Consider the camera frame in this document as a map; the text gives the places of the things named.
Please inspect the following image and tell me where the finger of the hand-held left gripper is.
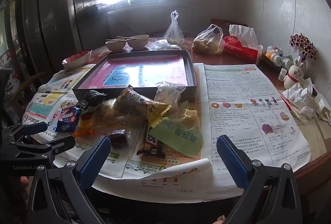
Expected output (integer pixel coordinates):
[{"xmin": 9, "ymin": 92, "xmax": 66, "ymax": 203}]
[
  {"xmin": 10, "ymin": 136, "xmax": 76, "ymax": 162},
  {"xmin": 5, "ymin": 122, "xmax": 48, "ymax": 142}
]

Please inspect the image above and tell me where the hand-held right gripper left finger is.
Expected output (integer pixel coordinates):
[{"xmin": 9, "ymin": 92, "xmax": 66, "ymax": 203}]
[{"xmin": 27, "ymin": 135, "xmax": 112, "ymax": 224}]

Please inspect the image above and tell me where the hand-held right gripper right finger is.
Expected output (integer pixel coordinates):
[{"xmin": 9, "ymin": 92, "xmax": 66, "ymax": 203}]
[{"xmin": 216, "ymin": 135, "xmax": 303, "ymax": 224}]

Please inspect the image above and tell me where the orange snack packet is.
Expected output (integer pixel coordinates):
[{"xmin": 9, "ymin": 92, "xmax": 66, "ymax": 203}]
[{"xmin": 73, "ymin": 110, "xmax": 125, "ymax": 138}]

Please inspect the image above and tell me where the blue cookie packet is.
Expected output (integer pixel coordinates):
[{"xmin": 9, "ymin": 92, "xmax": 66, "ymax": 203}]
[{"xmin": 53, "ymin": 106, "xmax": 81, "ymax": 133}]

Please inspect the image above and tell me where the dark red candy packet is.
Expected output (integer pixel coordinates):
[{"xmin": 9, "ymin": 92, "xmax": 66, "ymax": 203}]
[{"xmin": 108, "ymin": 129, "xmax": 127, "ymax": 147}]

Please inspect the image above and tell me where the black green pea packet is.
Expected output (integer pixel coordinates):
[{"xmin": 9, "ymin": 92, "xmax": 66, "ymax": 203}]
[{"xmin": 81, "ymin": 90, "xmax": 107, "ymax": 116}]

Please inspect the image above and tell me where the clear fried dough packet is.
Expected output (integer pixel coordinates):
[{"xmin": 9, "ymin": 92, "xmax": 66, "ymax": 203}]
[{"xmin": 100, "ymin": 98, "xmax": 130, "ymax": 121}]

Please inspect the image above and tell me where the light green pastry packet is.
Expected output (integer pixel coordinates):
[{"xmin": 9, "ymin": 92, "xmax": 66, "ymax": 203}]
[{"xmin": 149, "ymin": 101, "xmax": 203, "ymax": 158}]

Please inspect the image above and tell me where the brown chocolate bar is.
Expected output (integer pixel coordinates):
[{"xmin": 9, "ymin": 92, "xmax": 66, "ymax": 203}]
[{"xmin": 137, "ymin": 126, "xmax": 166, "ymax": 160}]

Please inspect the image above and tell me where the yellow snack bar packet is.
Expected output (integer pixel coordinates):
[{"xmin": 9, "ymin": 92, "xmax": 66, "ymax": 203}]
[{"xmin": 119, "ymin": 87, "xmax": 172, "ymax": 127}]

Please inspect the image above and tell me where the clear zip bag pastry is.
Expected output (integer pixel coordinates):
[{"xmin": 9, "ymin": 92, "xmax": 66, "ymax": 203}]
[{"xmin": 154, "ymin": 81, "xmax": 187, "ymax": 108}]

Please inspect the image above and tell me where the dark cardboard tray pink inside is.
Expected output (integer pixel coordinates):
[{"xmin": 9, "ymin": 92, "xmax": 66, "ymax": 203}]
[{"xmin": 72, "ymin": 50, "xmax": 198, "ymax": 105}]

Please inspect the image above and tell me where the colourful newspaper sheet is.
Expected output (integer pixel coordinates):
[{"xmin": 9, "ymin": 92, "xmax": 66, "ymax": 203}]
[{"xmin": 22, "ymin": 65, "xmax": 207, "ymax": 179}]

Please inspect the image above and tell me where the curved wooden chair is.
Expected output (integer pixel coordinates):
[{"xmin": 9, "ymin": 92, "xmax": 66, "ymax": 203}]
[{"xmin": 10, "ymin": 71, "xmax": 47, "ymax": 103}]

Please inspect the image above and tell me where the large newspaper sheet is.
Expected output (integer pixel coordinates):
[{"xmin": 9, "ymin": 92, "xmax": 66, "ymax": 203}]
[{"xmin": 92, "ymin": 63, "xmax": 311, "ymax": 201}]

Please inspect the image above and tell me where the red patterned bowl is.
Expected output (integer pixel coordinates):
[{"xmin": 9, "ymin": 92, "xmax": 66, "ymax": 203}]
[{"xmin": 62, "ymin": 49, "xmax": 92, "ymax": 69}]

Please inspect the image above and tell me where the bundle of wooden chopsticks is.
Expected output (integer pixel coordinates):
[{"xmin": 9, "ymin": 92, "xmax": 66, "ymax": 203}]
[{"xmin": 278, "ymin": 89, "xmax": 303, "ymax": 119}]

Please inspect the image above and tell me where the crumpled white tissue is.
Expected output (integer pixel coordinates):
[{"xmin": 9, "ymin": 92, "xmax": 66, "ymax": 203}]
[{"xmin": 283, "ymin": 78, "xmax": 317, "ymax": 118}]

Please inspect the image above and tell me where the white rabbit figurine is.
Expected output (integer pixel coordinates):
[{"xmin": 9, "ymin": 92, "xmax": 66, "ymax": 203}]
[{"xmin": 284, "ymin": 57, "xmax": 307, "ymax": 90}]

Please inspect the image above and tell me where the white power adapter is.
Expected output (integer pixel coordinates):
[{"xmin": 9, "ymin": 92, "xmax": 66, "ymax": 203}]
[{"xmin": 317, "ymin": 92, "xmax": 331, "ymax": 121}]

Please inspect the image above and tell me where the beige ceramic bowl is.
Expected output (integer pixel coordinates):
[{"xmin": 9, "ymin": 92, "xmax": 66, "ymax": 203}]
[
  {"xmin": 127, "ymin": 35, "xmax": 150, "ymax": 50},
  {"xmin": 105, "ymin": 39, "xmax": 127, "ymax": 52}
]

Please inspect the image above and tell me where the red tissue pack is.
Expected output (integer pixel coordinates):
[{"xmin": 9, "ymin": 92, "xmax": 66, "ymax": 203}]
[{"xmin": 223, "ymin": 24, "xmax": 263, "ymax": 64}]

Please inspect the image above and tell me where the plastic bag of bread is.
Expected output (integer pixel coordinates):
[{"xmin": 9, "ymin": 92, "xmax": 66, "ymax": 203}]
[{"xmin": 192, "ymin": 24, "xmax": 224, "ymax": 55}]

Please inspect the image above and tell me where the dark tall cabinet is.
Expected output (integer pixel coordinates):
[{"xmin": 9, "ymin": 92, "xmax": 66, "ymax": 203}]
[{"xmin": 23, "ymin": 0, "xmax": 109, "ymax": 77}]

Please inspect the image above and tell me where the crumpled clear plastic bag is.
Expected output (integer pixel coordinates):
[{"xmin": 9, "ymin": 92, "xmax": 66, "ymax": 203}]
[{"xmin": 149, "ymin": 39, "xmax": 181, "ymax": 51}]

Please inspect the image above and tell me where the tied clear plastic bag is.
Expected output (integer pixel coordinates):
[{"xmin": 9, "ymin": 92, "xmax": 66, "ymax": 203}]
[{"xmin": 162, "ymin": 10, "xmax": 185, "ymax": 46}]

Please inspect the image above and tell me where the white radiator cover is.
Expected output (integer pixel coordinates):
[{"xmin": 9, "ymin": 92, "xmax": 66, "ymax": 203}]
[{"xmin": 107, "ymin": 4, "xmax": 192, "ymax": 38}]

